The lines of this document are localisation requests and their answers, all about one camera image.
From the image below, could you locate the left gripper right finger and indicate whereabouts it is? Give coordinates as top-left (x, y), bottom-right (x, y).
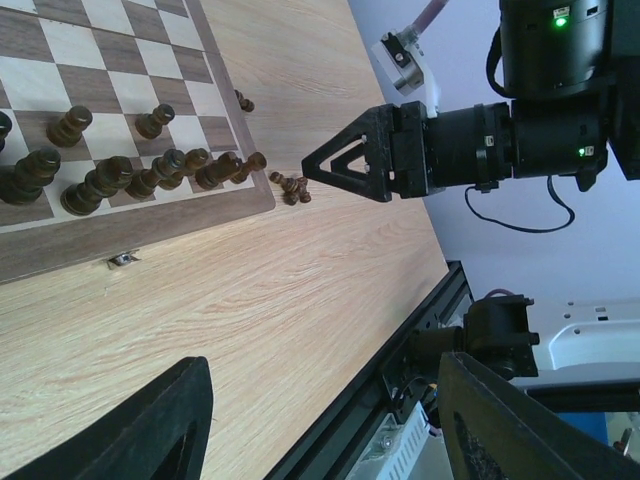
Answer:
top-left (438, 353), bottom-right (639, 479)

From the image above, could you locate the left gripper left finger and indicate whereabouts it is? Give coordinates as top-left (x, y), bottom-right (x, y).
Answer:
top-left (7, 356), bottom-right (214, 479)

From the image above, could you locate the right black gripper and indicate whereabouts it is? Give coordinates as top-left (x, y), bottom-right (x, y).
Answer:
top-left (301, 100), bottom-right (608, 203)

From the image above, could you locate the dark piece lowest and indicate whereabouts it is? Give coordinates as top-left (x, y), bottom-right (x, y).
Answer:
top-left (195, 152), bottom-right (242, 190)

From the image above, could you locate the dark pawn placed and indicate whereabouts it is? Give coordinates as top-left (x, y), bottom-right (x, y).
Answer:
top-left (0, 112), bottom-right (13, 151)
top-left (46, 105), bottom-right (93, 148)
top-left (135, 103), bottom-right (175, 140)

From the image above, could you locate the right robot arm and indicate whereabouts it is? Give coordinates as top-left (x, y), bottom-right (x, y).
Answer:
top-left (301, 1), bottom-right (639, 381)

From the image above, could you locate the wooden chess board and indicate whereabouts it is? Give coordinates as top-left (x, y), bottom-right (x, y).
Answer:
top-left (1, 1), bottom-right (275, 283)

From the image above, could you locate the dark piece right cluster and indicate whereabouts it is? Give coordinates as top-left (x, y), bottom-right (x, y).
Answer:
top-left (230, 152), bottom-right (267, 184)

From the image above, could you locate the white pawn right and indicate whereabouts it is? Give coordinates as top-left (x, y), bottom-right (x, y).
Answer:
top-left (159, 148), bottom-right (209, 191)

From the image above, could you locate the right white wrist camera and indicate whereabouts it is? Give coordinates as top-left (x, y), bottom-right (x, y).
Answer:
top-left (371, 25), bottom-right (441, 118)

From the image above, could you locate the grey slotted cable duct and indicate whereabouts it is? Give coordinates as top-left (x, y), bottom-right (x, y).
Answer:
top-left (346, 403), bottom-right (430, 480)

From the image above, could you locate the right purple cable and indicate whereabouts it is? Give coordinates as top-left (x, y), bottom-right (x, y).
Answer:
top-left (409, 0), bottom-right (451, 36)

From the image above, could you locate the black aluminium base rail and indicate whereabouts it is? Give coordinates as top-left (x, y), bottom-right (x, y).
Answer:
top-left (265, 261), bottom-right (473, 479)

